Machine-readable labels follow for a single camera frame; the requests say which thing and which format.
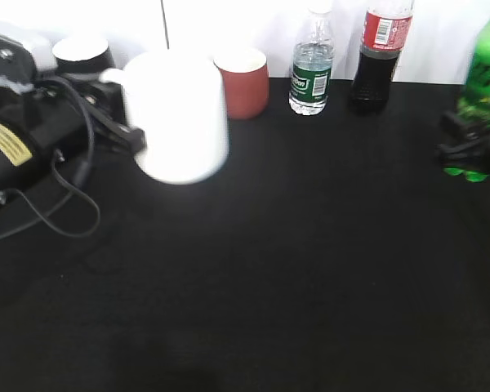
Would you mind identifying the cola bottle red label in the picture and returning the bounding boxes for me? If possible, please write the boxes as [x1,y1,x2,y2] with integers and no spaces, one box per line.
[348,0,415,117]

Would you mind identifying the white ceramic mug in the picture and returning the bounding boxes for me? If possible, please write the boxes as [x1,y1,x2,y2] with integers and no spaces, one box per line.
[99,50,229,185]

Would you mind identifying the green sprite bottle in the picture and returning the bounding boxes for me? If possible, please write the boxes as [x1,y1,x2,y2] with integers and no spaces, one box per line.
[443,21,490,183]

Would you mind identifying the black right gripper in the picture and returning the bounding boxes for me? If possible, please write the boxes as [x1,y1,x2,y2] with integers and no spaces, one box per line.
[435,111,490,174]

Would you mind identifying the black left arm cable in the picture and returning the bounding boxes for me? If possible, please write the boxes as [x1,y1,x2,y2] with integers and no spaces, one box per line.
[0,76,102,246]

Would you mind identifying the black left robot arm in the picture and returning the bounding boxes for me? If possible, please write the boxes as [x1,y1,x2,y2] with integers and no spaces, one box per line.
[0,21,145,208]

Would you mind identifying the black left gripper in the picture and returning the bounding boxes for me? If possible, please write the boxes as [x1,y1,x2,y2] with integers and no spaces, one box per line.
[0,21,146,154]

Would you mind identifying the clear cestbon water bottle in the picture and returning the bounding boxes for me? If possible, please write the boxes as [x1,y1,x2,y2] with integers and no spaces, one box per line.
[288,1,334,116]

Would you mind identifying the red ceramic mug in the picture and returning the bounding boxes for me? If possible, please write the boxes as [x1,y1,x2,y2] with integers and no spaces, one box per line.
[213,47,270,120]

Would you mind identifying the black ceramic mug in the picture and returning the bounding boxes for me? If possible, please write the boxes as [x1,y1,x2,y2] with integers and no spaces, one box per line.
[52,35,115,74]

